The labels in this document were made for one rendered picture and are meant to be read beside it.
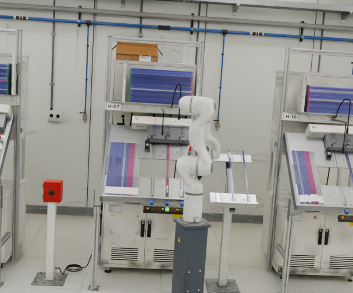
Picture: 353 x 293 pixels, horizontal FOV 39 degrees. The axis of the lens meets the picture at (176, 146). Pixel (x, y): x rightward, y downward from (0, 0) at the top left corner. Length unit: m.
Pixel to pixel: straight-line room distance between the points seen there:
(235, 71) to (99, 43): 1.51
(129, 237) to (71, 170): 1.81
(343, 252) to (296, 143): 0.97
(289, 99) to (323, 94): 0.30
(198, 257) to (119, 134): 1.31
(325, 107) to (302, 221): 0.95
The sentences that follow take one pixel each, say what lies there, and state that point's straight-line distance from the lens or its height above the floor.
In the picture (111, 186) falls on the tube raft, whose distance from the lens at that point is 3.75.
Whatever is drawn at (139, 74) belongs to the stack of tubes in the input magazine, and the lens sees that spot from 4.04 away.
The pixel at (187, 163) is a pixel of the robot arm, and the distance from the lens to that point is 3.13.
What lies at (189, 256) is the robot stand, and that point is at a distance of 3.24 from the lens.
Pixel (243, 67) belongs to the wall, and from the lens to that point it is 5.65.
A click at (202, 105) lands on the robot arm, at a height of 1.45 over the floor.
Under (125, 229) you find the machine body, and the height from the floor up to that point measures 0.38.
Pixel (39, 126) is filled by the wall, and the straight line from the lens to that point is 5.71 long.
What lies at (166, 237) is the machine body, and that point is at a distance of 4.11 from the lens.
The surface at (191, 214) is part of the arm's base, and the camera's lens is 3.19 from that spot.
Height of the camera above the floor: 1.62
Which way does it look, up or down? 8 degrees down
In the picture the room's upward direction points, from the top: 4 degrees clockwise
